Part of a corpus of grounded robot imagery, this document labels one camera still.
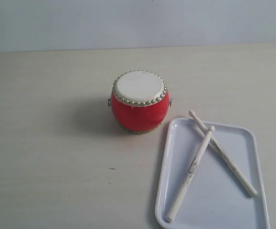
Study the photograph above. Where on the white drumstick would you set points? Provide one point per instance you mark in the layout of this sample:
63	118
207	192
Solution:
222	153
179	197

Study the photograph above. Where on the small red drum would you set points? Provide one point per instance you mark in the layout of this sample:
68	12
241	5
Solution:
139	100

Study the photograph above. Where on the white plastic tray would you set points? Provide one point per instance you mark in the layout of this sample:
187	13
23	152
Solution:
215	198

